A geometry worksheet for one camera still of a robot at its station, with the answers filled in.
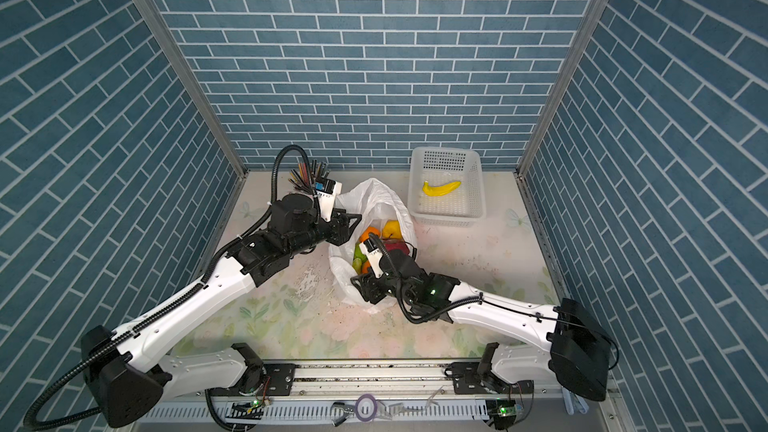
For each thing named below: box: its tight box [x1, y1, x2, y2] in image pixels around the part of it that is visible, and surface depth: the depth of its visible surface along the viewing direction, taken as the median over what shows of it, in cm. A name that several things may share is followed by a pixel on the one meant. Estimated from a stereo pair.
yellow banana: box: [422, 180, 462, 197], surface depth 114 cm
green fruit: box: [352, 242, 368, 275], surface depth 88 cm
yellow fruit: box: [382, 219, 403, 239], surface depth 98 cm
